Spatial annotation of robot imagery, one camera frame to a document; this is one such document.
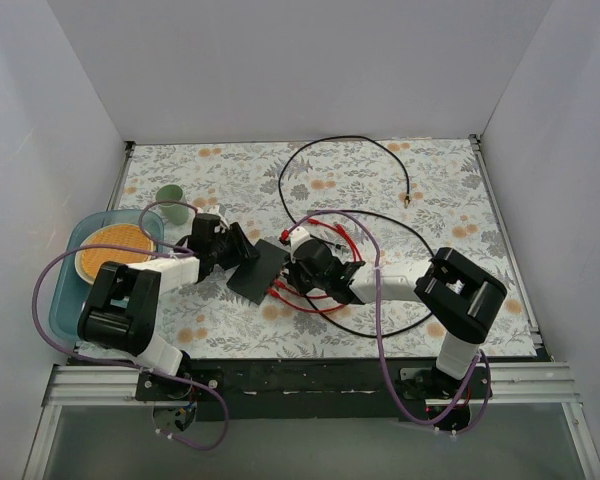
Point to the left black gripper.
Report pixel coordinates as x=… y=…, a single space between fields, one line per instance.
x=237 y=245

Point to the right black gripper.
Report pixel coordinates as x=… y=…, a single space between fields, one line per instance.
x=290 y=275

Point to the black network switch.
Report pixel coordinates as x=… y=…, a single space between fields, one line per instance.
x=253 y=279

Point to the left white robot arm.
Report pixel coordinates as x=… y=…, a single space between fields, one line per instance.
x=121 y=308

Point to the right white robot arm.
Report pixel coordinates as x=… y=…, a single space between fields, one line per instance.
x=462 y=296

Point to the green plastic cup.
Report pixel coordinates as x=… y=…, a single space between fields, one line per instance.
x=173 y=204

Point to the floral tablecloth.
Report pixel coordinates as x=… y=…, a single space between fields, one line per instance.
x=398 y=201

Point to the orange woven plate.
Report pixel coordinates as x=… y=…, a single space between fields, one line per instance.
x=88 y=262

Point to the teal plastic tray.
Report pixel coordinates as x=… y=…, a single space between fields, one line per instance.
x=71 y=290

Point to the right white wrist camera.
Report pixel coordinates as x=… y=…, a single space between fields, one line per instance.
x=293 y=239

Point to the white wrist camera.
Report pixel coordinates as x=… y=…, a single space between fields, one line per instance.
x=216 y=211
x=293 y=239

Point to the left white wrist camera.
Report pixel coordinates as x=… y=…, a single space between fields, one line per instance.
x=216 y=211

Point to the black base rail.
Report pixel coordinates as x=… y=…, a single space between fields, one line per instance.
x=275 y=389

